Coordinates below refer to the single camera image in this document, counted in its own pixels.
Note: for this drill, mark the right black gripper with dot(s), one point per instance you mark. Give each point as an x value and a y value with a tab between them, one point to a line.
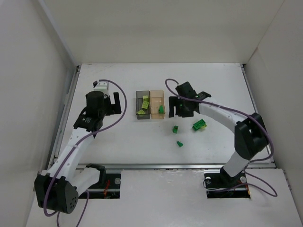
180	107

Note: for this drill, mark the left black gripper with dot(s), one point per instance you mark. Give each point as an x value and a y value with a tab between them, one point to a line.
113	107

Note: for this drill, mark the dark green square lego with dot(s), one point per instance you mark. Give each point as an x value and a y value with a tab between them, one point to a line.
161	109

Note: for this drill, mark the small dark green lego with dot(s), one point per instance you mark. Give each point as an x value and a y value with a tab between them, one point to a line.
175	129

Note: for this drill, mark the lime green 2x3 lego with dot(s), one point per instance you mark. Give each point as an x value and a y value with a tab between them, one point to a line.
145	104

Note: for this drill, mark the lime green small lego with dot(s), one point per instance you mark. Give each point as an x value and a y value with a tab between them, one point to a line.
145	97

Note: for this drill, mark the dark green long lego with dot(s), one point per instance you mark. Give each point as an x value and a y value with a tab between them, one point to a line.
196	126

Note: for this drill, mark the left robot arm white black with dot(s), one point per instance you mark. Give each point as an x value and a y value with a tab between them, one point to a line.
58	189

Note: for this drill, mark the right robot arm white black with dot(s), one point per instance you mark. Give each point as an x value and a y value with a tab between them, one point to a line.
250	134

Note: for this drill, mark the orange transparent container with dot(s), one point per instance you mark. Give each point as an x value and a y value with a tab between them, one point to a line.
156	101

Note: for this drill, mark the grey transparent container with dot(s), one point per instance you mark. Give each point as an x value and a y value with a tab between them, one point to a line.
139	100

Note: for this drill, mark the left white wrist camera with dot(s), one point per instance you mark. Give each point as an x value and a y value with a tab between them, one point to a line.
101	86

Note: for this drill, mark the aluminium front rail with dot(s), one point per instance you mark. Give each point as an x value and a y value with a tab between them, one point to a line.
175	166

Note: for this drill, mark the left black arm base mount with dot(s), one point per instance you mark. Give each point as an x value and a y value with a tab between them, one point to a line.
107	189

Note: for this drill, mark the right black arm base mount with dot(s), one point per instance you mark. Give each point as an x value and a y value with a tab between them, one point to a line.
219	186

